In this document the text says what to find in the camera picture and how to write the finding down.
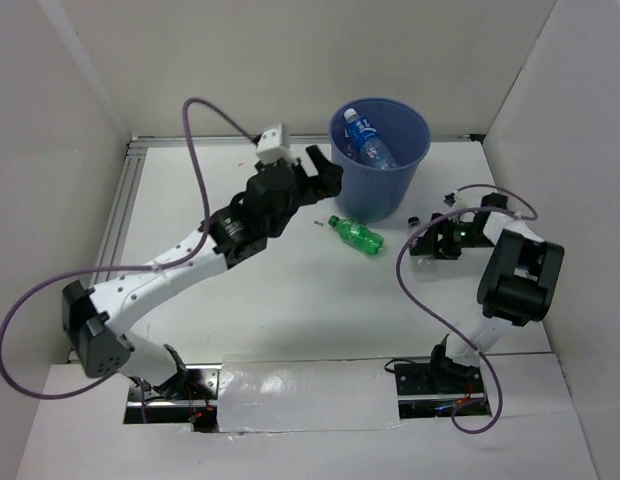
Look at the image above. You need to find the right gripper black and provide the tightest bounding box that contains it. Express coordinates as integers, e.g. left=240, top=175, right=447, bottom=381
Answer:
left=411, top=212, right=496, bottom=260

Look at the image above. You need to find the small bottle black label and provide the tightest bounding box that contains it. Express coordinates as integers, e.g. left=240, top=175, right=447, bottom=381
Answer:
left=409, top=231, right=437, bottom=278

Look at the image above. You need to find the large bottle blue label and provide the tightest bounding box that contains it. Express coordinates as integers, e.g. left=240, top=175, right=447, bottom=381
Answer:
left=343, top=108, right=399, bottom=170

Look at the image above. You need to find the green plastic bottle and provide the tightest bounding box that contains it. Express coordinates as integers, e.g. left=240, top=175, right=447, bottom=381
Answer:
left=328, top=215, right=384, bottom=256

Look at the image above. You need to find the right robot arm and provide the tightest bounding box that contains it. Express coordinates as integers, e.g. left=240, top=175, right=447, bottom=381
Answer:
left=407, top=187, right=565, bottom=393

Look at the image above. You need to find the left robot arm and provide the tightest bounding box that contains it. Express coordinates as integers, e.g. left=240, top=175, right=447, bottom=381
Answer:
left=62, top=145, right=343, bottom=399

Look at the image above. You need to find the blue plastic bin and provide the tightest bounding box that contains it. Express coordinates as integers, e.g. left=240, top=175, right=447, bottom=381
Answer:
left=329, top=97, right=431, bottom=223

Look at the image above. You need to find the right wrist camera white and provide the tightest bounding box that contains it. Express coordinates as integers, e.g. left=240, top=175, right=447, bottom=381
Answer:
left=443, top=191, right=465, bottom=209

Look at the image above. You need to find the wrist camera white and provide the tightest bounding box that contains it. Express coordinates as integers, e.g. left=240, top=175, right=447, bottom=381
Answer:
left=255, top=123, right=295, bottom=165
left=443, top=191, right=465, bottom=209

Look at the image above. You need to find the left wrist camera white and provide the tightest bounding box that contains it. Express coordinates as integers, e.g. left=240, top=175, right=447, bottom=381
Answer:
left=255, top=123, right=295, bottom=165

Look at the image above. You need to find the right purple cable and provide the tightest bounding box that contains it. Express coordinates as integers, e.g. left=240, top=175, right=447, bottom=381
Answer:
left=394, top=183, right=539, bottom=435

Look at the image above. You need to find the purple cable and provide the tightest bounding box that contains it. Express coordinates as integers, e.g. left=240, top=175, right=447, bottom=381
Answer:
left=0, top=97, right=264, bottom=401
left=394, top=183, right=539, bottom=435

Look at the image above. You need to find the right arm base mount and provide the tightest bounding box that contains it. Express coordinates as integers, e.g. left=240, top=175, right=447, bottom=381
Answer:
left=384, top=358, right=491, bottom=420

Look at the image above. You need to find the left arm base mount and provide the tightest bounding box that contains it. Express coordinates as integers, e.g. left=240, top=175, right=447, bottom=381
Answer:
left=123, top=344, right=221, bottom=433

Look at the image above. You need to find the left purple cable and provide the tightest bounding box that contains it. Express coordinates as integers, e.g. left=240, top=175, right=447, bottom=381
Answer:
left=0, top=97, right=264, bottom=401

